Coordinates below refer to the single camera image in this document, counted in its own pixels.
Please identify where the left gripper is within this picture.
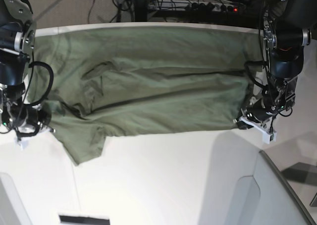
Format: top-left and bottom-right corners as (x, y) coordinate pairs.
(233, 97), (280, 131)

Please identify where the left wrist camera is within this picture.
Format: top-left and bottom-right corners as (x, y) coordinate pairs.
(262, 131), (276, 144)

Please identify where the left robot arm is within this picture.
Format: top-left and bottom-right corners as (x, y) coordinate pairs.
(235, 0), (317, 130)

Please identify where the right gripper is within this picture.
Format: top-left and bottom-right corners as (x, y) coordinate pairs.
(14, 108), (55, 137)

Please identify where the black power strip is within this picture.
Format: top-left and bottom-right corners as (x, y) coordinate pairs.
(185, 2), (240, 13)

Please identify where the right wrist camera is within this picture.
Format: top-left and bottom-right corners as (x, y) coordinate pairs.
(15, 138), (29, 151)

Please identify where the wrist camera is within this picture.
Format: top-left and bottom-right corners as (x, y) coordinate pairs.
(15, 138), (29, 151)
(262, 131), (276, 144)

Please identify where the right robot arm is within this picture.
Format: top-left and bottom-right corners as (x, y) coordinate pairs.
(0, 0), (53, 140)

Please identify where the olive green t-shirt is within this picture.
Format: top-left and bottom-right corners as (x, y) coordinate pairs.
(35, 27), (260, 165)

